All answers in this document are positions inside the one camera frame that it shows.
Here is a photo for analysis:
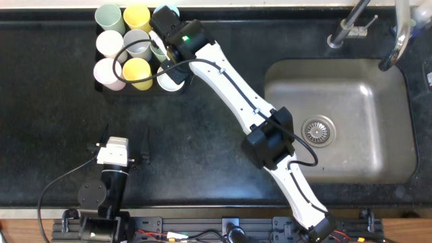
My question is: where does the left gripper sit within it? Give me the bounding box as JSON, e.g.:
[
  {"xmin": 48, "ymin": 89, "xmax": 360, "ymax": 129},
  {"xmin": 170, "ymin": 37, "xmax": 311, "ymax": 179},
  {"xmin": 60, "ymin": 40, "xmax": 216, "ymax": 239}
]
[{"xmin": 99, "ymin": 123, "xmax": 151, "ymax": 169}]

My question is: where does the white cup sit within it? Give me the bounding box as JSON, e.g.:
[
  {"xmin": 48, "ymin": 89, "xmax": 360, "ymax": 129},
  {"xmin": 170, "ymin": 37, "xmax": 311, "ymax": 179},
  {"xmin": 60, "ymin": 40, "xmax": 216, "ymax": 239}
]
[
  {"xmin": 156, "ymin": 65, "xmax": 186, "ymax": 92},
  {"xmin": 95, "ymin": 30, "xmax": 128, "ymax": 64}
]

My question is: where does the pink cup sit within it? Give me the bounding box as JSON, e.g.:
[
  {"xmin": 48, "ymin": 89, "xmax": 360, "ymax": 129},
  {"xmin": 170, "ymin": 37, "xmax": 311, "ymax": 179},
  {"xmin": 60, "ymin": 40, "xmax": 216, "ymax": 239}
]
[{"xmin": 93, "ymin": 57, "xmax": 127, "ymax": 92}]

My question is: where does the yellow cup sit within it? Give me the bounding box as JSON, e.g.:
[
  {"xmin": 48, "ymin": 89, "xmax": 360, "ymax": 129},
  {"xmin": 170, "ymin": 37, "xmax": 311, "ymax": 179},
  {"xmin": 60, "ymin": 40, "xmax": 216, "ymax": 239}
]
[
  {"xmin": 121, "ymin": 57, "xmax": 153, "ymax": 91},
  {"xmin": 122, "ymin": 4, "xmax": 152, "ymax": 34}
]

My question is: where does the black tray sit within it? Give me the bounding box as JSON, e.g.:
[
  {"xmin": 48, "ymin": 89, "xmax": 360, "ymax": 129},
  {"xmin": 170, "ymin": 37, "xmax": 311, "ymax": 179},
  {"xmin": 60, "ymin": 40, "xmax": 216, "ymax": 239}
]
[{"xmin": 94, "ymin": 20, "xmax": 186, "ymax": 97}]

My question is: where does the grey cup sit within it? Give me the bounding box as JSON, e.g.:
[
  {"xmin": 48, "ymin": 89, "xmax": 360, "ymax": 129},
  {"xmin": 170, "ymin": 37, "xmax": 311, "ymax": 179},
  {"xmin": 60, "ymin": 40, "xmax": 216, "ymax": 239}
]
[{"xmin": 123, "ymin": 29, "xmax": 153, "ymax": 62}]

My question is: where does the green cup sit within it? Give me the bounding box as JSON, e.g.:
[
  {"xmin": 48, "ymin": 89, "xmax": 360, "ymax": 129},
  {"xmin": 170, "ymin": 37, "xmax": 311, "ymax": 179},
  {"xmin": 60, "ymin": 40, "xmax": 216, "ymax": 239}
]
[
  {"xmin": 149, "ymin": 30, "xmax": 169, "ymax": 63},
  {"xmin": 94, "ymin": 3, "xmax": 126, "ymax": 36}
]

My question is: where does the blue cup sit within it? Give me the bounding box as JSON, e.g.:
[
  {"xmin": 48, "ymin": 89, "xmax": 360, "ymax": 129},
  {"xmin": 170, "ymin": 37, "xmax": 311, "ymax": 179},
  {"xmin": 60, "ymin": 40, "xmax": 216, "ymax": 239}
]
[{"xmin": 153, "ymin": 3, "xmax": 181, "ymax": 18}]

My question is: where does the steel tap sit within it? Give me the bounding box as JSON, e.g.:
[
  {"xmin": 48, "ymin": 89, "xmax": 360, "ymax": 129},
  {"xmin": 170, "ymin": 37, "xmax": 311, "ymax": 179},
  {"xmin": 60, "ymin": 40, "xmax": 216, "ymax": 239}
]
[{"xmin": 326, "ymin": 0, "xmax": 413, "ymax": 72}]

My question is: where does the steel sink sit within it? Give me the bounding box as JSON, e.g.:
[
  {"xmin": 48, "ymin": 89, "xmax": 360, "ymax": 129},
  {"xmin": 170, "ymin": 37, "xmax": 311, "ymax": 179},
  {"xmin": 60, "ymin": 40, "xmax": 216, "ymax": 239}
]
[{"xmin": 264, "ymin": 59, "xmax": 418, "ymax": 185}]

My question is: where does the blue soap bottle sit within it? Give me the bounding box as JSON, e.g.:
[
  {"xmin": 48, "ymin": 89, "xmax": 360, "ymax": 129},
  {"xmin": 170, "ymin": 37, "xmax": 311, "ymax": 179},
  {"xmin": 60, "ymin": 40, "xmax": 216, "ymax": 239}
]
[{"xmin": 391, "ymin": 1, "xmax": 432, "ymax": 40}]

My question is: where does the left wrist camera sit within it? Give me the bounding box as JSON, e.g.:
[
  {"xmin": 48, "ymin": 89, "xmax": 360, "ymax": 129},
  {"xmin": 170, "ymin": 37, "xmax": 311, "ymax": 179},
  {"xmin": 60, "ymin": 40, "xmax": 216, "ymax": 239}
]
[{"xmin": 97, "ymin": 136, "xmax": 130, "ymax": 167}]

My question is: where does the mounting rail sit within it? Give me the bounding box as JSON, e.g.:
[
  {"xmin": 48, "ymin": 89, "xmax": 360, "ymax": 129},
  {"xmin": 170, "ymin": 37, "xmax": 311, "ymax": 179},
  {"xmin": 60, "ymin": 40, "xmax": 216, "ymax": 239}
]
[{"xmin": 52, "ymin": 215, "xmax": 385, "ymax": 243}]

